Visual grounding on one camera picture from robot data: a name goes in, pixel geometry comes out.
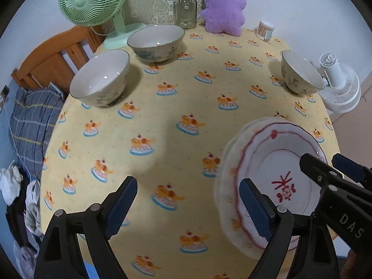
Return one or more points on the grey plaid pillow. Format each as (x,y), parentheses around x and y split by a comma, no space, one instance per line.
(32,116)

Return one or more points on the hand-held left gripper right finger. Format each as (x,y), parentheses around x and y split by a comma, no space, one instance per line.
(255,209)

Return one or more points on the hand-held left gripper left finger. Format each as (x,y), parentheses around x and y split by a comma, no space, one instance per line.
(122,206)

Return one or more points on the wall socket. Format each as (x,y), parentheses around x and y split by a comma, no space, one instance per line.
(5,90)

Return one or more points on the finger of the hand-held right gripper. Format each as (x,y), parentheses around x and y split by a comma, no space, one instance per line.
(351,168)
(319,171)

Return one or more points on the purple plush toy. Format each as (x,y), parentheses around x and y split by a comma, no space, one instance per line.
(223,5)

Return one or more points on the green patterned board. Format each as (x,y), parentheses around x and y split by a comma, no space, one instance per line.
(148,5)

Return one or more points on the yellow printed tablecloth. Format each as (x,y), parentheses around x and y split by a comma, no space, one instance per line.
(180,98)

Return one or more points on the wooden bed headboard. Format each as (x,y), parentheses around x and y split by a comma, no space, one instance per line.
(43,61)

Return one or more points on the green desk fan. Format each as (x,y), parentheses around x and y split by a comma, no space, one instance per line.
(84,0)

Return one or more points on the grey clothes pile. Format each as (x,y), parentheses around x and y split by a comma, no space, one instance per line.
(32,209)

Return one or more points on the scalloped orange flower plate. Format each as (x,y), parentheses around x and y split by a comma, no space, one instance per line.
(217,191)

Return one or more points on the cotton swab container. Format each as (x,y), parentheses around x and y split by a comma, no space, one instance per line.
(266,30)

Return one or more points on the empty glass jar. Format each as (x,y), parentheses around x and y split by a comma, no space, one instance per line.
(184,11)

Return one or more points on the small floral ceramic bowl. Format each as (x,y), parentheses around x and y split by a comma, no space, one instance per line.
(299,72)

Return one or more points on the grey rimmed ceramic bowl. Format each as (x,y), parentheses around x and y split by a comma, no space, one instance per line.
(98,75)

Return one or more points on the blue patterned ceramic bowl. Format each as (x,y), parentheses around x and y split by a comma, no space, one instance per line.
(154,36)

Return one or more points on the white plate with maroon motif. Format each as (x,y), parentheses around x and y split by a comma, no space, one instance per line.
(261,157)

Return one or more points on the white fan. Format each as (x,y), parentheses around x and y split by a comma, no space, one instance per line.
(343,90)

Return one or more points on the white cloth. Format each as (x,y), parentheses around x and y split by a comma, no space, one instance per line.
(10,183)

